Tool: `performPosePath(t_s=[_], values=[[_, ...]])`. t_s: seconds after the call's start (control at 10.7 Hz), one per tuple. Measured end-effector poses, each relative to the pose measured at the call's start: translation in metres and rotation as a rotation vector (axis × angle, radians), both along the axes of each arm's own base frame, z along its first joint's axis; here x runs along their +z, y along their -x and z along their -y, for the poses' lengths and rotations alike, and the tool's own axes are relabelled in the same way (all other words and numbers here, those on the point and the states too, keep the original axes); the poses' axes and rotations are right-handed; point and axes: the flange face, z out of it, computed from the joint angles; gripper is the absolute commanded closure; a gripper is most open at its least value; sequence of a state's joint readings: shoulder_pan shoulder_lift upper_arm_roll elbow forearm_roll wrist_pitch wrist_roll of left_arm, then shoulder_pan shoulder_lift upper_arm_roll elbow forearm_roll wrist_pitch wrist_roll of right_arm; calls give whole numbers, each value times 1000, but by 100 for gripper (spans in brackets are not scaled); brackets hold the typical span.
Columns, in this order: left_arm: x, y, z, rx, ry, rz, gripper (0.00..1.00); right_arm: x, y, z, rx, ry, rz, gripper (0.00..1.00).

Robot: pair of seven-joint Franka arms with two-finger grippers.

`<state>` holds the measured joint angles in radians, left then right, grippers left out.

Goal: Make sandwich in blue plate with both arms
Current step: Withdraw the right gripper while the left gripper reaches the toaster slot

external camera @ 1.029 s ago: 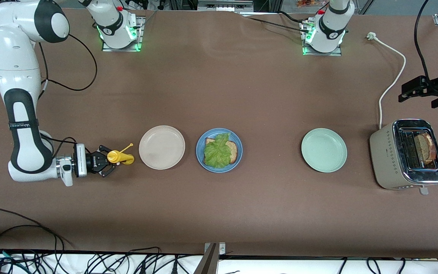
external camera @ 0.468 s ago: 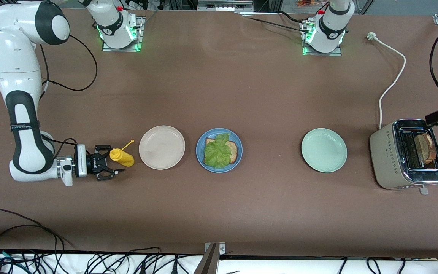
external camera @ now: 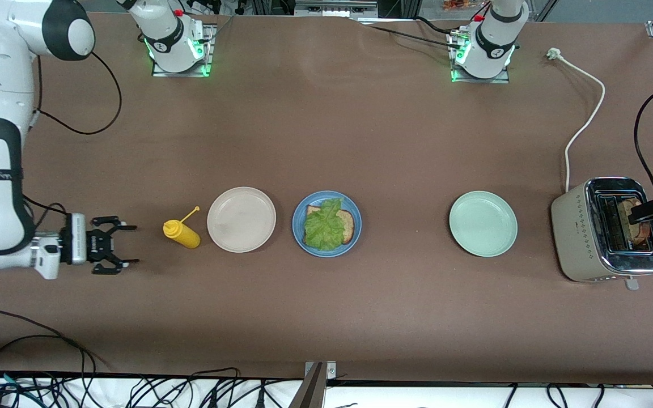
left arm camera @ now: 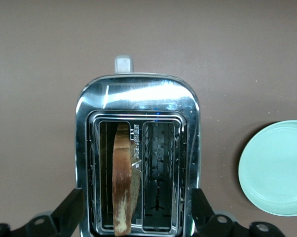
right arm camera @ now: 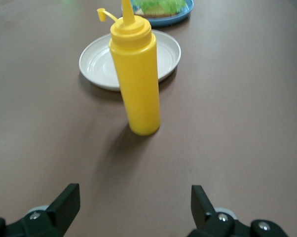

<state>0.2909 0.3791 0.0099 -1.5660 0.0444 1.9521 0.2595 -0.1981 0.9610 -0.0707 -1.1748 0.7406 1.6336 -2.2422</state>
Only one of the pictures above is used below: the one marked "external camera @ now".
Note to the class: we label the orange snack packet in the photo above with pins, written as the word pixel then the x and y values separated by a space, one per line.
pixel 457 4

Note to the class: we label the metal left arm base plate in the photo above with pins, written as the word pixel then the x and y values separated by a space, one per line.
pixel 502 80

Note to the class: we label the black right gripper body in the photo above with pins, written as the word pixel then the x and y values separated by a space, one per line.
pixel 94 244

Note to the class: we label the green lettuce leaf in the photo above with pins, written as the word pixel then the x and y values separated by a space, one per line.
pixel 323 229

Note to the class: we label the yellow squeeze bottle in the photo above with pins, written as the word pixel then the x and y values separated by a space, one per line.
pixel 183 235

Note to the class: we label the light green plate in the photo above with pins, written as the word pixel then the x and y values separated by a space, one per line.
pixel 482 224

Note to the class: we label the metal table edge bracket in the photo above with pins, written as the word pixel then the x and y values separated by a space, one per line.
pixel 315 385

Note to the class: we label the beige chrome toaster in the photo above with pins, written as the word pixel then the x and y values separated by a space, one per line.
pixel 573 226

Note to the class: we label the brown bread slice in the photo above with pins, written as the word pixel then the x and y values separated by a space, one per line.
pixel 349 224
pixel 641 235

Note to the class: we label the beige plate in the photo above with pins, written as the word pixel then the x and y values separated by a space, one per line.
pixel 241 220

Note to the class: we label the grey metal frame block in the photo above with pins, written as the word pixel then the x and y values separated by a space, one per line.
pixel 332 8

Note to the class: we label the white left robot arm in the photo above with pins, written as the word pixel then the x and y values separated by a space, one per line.
pixel 491 39

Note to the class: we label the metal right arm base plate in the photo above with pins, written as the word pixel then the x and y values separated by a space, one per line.
pixel 210 56

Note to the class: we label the blue plate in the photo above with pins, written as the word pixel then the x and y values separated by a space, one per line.
pixel 338 253

